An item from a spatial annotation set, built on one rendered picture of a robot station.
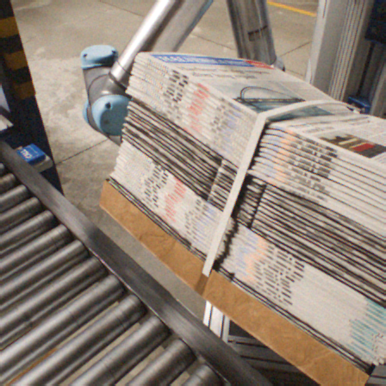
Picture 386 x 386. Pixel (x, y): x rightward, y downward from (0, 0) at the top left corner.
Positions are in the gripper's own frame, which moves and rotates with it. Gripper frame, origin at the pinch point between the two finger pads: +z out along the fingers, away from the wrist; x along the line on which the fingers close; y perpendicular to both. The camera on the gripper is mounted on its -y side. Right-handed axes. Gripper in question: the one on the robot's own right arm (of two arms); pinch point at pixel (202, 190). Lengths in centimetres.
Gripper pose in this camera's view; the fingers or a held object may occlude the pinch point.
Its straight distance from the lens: 72.4
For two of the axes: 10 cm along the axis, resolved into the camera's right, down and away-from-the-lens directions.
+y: 2.7, -8.7, -4.2
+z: 7.0, 4.7, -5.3
